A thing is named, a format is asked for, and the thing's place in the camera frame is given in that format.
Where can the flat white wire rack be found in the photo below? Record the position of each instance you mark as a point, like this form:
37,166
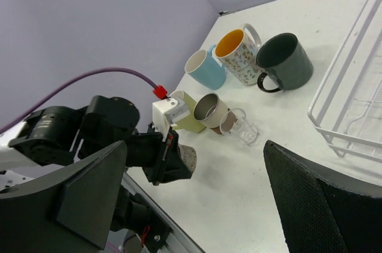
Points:
346,109

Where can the clear glass cup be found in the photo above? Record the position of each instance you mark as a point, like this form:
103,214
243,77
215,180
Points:
236,124

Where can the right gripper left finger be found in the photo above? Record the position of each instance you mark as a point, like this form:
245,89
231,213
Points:
68,210

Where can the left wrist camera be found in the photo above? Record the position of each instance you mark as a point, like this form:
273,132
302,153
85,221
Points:
167,112

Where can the aluminium mounting rail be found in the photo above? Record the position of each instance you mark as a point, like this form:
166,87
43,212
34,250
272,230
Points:
176,240

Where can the dark teal mug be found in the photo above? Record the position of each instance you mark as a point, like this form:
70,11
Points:
285,64

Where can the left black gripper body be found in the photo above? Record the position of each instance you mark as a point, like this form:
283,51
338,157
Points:
151,152

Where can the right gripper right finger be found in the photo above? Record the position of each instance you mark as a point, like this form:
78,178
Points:
322,210

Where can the light green mug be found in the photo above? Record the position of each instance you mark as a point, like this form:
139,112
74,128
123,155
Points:
189,123

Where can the cream and brown cup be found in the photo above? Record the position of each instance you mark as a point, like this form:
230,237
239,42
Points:
212,112

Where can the white floral mug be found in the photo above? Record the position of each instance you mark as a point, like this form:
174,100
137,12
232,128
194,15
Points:
238,51

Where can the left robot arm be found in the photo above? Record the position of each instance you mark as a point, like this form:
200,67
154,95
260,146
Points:
58,134

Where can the light blue mug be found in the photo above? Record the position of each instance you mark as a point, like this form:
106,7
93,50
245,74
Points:
203,67

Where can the speckled beige cup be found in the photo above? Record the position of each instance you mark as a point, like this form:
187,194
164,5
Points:
188,156

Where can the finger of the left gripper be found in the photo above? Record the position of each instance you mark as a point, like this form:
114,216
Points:
176,169

